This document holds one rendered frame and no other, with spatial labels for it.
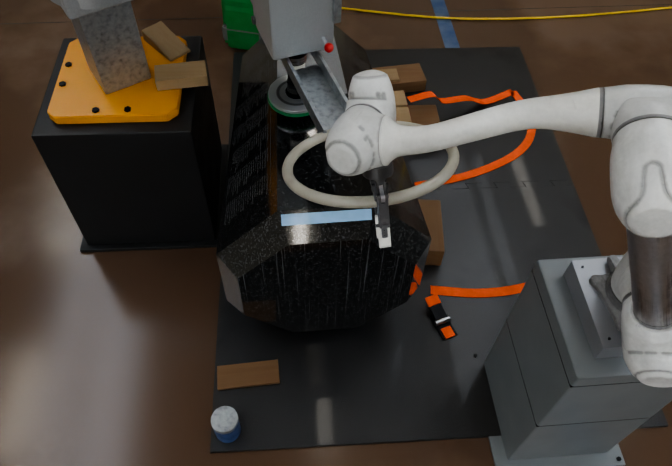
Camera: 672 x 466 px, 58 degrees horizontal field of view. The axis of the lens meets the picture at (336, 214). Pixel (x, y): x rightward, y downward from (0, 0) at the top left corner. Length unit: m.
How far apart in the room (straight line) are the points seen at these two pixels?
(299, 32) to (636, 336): 1.32
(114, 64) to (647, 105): 1.88
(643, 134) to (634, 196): 0.12
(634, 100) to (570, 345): 0.86
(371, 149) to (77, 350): 1.93
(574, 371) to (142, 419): 1.62
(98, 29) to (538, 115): 1.64
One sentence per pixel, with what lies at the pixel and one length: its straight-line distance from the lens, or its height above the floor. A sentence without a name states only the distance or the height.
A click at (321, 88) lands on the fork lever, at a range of 2.07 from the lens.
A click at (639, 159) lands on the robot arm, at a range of 1.18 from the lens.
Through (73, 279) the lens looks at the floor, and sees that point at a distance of 3.03.
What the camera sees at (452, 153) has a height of 1.22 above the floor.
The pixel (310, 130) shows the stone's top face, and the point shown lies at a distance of 2.28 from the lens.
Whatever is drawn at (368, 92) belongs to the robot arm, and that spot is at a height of 1.54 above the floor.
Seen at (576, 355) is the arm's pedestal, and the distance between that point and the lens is 1.91.
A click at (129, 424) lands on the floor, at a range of 2.64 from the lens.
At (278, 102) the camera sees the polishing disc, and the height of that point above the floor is 0.86.
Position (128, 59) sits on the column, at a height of 0.90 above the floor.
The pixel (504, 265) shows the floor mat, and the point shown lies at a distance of 2.97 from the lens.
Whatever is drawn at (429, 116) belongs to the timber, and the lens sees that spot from 3.40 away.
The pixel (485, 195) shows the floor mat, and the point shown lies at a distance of 3.21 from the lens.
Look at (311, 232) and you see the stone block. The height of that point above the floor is 0.75.
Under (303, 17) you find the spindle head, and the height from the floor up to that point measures 1.25.
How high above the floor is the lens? 2.41
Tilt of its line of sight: 52 degrees down
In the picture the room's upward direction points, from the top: 2 degrees clockwise
